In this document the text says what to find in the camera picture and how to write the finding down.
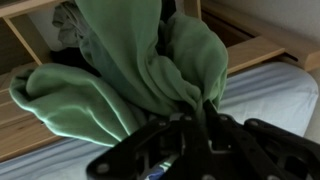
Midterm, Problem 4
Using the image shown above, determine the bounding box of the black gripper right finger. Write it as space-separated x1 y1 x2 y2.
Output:
203 101 320 180

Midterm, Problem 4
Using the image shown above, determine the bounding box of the wooden bed frame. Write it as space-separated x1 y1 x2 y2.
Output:
0 0 320 162

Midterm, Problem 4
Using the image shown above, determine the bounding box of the grey-green garment in drawer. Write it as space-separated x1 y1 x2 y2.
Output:
52 1 88 48

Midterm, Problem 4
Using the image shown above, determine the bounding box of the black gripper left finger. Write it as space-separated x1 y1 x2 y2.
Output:
86 118 187 180

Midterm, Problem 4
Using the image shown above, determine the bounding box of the green clothing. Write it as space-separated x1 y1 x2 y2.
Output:
9 0 228 147

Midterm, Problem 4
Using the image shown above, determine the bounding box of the light blue mattress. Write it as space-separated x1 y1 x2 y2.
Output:
0 62 319 180

